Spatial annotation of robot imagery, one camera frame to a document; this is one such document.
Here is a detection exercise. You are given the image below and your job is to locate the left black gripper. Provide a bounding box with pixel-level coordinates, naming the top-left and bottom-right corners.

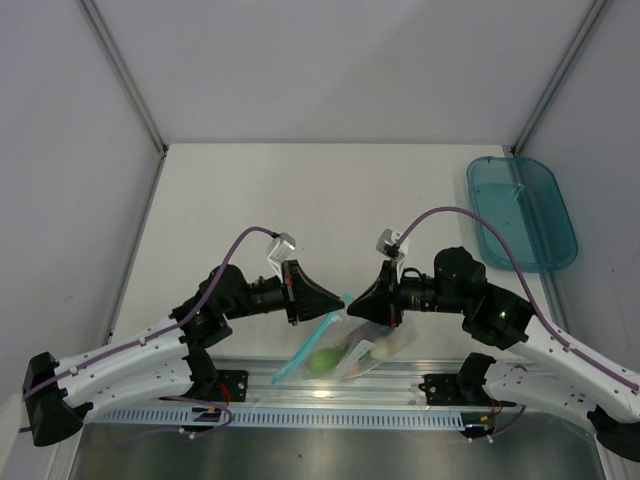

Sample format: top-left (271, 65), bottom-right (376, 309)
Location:
top-left (223, 259), bottom-right (344, 325)

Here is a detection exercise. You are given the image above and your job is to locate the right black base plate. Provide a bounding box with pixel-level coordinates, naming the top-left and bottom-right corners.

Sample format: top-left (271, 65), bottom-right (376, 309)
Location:
top-left (418, 373), bottom-right (516, 407)

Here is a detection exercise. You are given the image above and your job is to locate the purple cable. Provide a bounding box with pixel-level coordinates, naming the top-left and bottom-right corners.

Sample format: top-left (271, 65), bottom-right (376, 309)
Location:
top-left (387, 206), bottom-right (640, 444)
top-left (18, 226), bottom-right (281, 446)

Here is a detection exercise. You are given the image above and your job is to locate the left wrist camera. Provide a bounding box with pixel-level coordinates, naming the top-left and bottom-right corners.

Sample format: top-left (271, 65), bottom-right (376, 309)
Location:
top-left (266, 232), bottom-right (296, 276)

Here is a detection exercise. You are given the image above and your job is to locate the teal plastic bin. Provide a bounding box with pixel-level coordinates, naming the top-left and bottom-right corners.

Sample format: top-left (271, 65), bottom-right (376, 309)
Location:
top-left (466, 156), bottom-right (578, 273)

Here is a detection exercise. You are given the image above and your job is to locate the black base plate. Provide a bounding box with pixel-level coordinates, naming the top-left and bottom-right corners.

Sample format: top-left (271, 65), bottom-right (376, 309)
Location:
top-left (181, 370), bottom-right (249, 403)
top-left (418, 373), bottom-right (516, 407)

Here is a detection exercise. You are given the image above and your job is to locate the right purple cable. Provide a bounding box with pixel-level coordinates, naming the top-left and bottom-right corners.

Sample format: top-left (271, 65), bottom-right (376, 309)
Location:
top-left (387, 206), bottom-right (640, 444)

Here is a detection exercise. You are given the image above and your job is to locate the green cucumber toy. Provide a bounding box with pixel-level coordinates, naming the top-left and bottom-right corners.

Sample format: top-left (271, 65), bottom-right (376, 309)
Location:
top-left (306, 347), bottom-right (346, 375)

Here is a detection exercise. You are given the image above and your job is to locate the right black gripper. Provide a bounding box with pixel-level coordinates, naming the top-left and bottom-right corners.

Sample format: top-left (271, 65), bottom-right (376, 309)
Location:
top-left (347, 260), bottom-right (468, 328)

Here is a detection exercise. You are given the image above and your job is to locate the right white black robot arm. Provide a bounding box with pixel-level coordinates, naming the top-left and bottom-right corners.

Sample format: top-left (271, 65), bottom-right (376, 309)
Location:
top-left (347, 247), bottom-right (639, 462)

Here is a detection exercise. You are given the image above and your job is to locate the left aluminium frame post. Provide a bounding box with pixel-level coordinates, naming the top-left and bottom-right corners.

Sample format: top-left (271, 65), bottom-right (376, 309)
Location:
top-left (77, 0), bottom-right (169, 157)

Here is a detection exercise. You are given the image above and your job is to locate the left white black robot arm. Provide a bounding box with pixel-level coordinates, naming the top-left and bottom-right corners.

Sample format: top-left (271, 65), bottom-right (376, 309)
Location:
top-left (22, 260), bottom-right (344, 447)

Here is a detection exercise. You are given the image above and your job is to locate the white slotted cable duct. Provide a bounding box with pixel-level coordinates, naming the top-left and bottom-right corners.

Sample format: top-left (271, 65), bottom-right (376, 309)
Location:
top-left (94, 404), bottom-right (465, 431)

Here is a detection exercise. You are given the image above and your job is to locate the right aluminium frame post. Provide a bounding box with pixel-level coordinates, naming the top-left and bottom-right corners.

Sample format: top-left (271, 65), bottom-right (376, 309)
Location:
top-left (503, 0), bottom-right (613, 157)

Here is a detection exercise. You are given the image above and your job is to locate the pink peach toy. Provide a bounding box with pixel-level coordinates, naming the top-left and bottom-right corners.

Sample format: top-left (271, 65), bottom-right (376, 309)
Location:
top-left (345, 364), bottom-right (361, 379)

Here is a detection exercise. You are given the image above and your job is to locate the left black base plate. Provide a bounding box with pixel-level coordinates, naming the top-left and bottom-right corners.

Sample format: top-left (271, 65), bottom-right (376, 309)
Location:
top-left (181, 370), bottom-right (249, 403)

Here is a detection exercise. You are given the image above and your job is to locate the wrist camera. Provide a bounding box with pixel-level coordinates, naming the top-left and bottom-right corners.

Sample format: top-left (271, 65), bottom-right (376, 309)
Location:
top-left (376, 229), bottom-right (410, 278)
top-left (266, 232), bottom-right (296, 276)

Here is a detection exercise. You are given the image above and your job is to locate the aluminium frame post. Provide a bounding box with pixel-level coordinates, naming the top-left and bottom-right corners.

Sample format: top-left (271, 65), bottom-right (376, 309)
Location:
top-left (77, 0), bottom-right (169, 157)
top-left (503, 0), bottom-right (613, 157)

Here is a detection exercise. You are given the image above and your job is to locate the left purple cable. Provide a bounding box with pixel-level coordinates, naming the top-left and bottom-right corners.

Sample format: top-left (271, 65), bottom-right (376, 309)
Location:
top-left (18, 226), bottom-right (281, 446)

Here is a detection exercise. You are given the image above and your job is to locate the purple eggplant toy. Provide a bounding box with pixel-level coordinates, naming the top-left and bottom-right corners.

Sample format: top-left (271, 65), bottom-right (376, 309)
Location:
top-left (344, 322), bottom-right (387, 345)

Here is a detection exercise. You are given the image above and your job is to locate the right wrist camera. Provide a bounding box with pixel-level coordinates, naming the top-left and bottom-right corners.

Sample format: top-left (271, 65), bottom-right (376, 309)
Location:
top-left (376, 229), bottom-right (410, 278)

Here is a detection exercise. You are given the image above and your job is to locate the aluminium rail beam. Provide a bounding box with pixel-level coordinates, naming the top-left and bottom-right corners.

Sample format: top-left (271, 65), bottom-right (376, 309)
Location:
top-left (213, 358), bottom-right (462, 409)

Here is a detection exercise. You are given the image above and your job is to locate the clear zip top bag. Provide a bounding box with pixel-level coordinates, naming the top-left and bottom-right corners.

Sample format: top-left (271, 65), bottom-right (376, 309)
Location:
top-left (270, 309), bottom-right (418, 387)

